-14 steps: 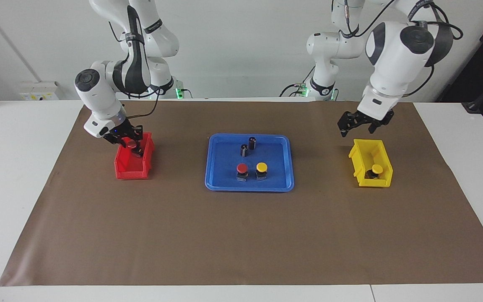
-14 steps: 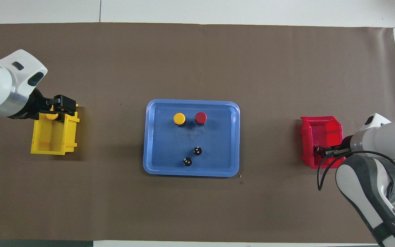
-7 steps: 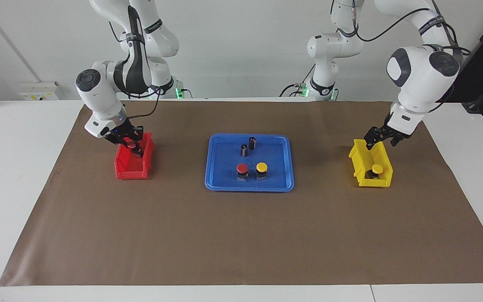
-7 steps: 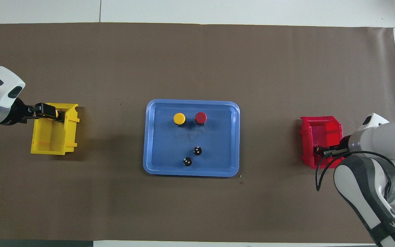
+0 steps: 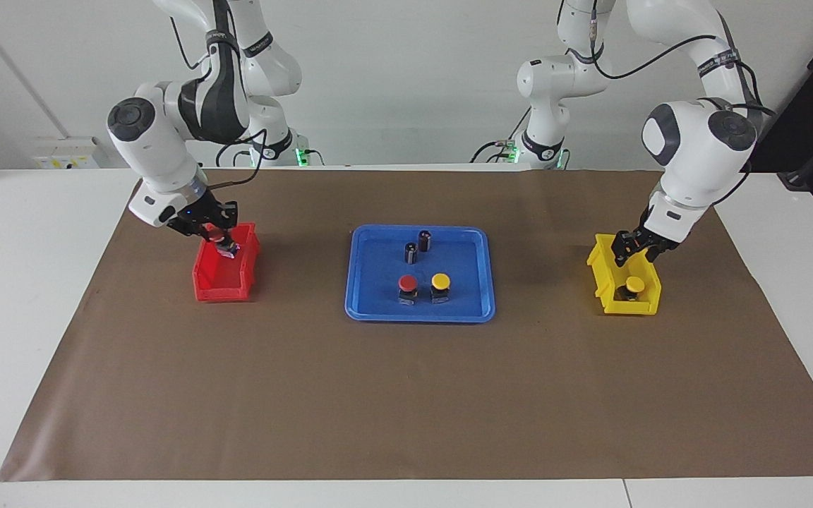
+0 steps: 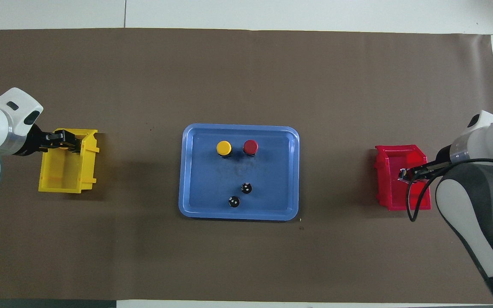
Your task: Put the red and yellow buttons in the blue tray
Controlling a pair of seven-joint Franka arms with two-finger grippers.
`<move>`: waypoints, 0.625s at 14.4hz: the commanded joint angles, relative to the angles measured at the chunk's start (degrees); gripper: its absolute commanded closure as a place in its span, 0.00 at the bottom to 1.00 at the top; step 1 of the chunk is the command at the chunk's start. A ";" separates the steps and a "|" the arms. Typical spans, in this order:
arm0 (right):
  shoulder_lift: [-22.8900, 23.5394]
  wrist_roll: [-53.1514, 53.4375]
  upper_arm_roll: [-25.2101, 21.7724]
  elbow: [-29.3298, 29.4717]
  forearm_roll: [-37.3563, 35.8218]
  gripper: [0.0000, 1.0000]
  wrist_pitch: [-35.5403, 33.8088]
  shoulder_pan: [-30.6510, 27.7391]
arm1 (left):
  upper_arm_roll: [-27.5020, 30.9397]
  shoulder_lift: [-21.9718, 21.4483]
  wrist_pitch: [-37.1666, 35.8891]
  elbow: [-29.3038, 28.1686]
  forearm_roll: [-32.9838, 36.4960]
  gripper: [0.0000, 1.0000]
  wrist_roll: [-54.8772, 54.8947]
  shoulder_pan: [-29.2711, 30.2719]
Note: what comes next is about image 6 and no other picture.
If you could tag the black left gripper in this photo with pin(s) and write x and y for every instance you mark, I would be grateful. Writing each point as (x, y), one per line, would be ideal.
(37, 141)

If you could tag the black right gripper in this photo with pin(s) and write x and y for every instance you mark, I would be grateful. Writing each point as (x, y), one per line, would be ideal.
(432, 168)

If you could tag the yellow push button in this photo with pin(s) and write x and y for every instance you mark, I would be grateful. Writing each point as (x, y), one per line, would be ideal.
(77, 147)
(224, 148)

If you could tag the blue plastic tray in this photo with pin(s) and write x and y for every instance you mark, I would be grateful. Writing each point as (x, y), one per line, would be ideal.
(203, 188)

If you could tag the red plastic bin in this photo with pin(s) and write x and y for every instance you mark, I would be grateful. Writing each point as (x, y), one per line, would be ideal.
(385, 188)

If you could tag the yellow plastic bin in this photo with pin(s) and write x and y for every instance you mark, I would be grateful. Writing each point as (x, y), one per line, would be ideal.
(62, 171)

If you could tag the black push button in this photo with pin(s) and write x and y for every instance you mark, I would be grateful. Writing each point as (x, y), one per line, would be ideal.
(233, 201)
(246, 188)

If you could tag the brown paper mat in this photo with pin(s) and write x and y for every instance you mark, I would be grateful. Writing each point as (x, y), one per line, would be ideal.
(246, 64)

